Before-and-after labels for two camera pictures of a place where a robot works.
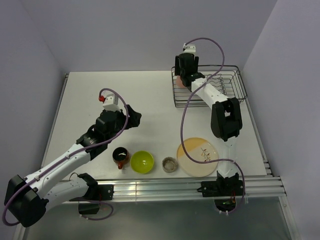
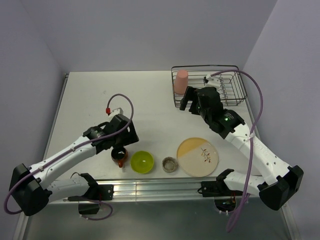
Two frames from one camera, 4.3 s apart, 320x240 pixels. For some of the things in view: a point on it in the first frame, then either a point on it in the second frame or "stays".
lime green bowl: x=141 y=162 stays
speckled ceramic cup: x=169 y=164 stays
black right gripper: x=177 y=69 -> x=191 y=94
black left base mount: x=100 y=192 stays
